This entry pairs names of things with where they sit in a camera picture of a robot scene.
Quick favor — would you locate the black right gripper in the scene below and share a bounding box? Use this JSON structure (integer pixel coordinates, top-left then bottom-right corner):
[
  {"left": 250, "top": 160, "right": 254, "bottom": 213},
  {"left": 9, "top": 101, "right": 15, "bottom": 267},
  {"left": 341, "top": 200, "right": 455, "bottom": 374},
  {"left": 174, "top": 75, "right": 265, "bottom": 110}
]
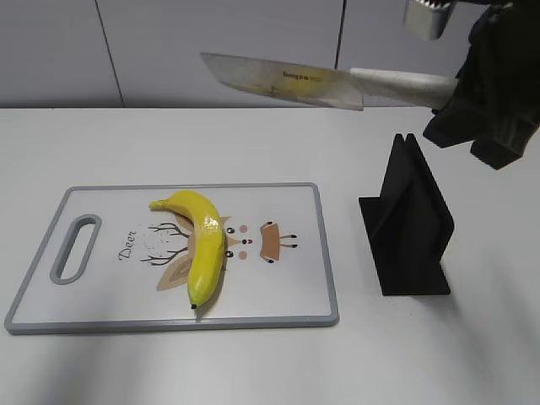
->
[{"left": 423, "top": 1, "right": 539, "bottom": 170}]

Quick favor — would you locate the knife with speckled white handle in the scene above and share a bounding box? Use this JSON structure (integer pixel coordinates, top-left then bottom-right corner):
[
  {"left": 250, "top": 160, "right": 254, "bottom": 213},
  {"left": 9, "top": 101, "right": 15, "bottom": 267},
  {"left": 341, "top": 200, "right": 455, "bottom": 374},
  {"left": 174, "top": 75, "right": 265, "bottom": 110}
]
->
[{"left": 201, "top": 52, "right": 458, "bottom": 111}]

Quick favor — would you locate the yellow plastic banana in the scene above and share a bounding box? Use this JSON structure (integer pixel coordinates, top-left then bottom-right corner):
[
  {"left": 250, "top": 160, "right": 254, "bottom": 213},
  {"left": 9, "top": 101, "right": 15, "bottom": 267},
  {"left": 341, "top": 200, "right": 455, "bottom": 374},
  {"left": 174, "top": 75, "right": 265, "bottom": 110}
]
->
[{"left": 148, "top": 190, "right": 225, "bottom": 310}]

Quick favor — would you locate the black knife stand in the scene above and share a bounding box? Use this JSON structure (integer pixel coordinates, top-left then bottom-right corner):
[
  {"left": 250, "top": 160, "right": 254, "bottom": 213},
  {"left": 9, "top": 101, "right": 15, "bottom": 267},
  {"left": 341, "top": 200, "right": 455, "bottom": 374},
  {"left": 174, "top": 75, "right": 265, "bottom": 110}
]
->
[{"left": 359, "top": 133, "right": 454, "bottom": 296}]

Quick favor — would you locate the white grey-rimmed deer cutting board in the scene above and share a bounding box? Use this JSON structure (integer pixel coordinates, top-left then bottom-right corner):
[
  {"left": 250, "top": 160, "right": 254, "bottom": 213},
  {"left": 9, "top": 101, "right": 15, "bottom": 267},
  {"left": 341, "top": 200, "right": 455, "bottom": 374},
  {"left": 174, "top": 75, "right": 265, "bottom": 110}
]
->
[{"left": 4, "top": 182, "right": 339, "bottom": 334}]

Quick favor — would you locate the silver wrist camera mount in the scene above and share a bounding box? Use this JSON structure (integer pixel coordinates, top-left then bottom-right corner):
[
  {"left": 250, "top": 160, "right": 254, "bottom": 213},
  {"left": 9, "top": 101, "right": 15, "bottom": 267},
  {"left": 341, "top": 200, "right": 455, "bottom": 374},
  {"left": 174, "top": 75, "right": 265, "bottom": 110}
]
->
[{"left": 403, "top": 0, "right": 456, "bottom": 41}]

